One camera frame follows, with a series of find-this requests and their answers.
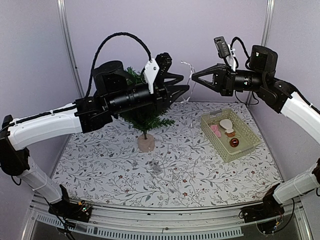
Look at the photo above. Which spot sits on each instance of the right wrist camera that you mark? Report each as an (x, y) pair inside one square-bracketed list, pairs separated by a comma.
[(225, 52)]

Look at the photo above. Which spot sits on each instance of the cream perforated plastic basket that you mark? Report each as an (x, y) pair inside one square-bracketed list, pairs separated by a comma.
[(248, 139)]

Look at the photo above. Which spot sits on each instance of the left aluminium frame post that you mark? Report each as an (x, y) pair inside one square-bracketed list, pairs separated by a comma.
[(62, 13)]

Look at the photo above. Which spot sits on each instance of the pink bow ornament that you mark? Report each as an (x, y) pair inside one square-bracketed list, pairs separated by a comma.
[(215, 129)]

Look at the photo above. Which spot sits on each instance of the clear light battery box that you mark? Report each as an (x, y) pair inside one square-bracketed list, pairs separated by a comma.
[(155, 167)]

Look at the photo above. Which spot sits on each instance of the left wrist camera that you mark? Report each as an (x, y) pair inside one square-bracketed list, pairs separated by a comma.
[(155, 70)]

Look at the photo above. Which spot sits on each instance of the red ball ornament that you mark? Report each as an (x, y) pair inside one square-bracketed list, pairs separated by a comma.
[(234, 142)]

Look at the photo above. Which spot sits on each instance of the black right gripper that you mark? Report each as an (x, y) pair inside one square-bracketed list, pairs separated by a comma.
[(223, 79)]

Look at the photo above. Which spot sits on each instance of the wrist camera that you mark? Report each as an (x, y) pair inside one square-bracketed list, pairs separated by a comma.
[(225, 52), (155, 70)]

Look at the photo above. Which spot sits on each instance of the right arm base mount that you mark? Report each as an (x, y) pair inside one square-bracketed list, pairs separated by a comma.
[(269, 208)]

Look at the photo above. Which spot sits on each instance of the pale round tree base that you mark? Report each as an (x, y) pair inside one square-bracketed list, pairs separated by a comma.
[(146, 145)]

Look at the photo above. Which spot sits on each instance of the floral patterned table mat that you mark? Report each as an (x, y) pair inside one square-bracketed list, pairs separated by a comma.
[(108, 160)]

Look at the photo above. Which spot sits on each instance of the front aluminium rail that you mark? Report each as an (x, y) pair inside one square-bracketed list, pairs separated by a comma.
[(181, 216)]

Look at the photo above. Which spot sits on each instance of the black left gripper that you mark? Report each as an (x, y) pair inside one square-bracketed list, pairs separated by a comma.
[(163, 96)]

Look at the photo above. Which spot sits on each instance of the cream balloon ornament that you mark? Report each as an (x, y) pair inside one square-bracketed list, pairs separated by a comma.
[(227, 125)]

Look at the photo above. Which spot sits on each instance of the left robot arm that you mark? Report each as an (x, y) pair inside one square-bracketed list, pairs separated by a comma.
[(84, 115)]

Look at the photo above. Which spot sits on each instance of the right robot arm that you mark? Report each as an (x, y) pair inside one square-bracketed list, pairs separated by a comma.
[(281, 96)]

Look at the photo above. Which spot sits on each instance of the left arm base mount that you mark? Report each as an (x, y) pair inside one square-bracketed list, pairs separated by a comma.
[(80, 211)]

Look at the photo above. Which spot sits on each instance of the small green christmas tree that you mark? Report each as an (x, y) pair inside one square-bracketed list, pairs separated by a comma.
[(147, 118)]

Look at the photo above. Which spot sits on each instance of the right aluminium frame post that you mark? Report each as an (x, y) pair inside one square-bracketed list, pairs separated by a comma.
[(269, 13)]

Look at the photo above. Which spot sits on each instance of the aluminium frame post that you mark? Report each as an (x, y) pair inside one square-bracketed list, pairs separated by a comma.
[(269, 13), (62, 13)]

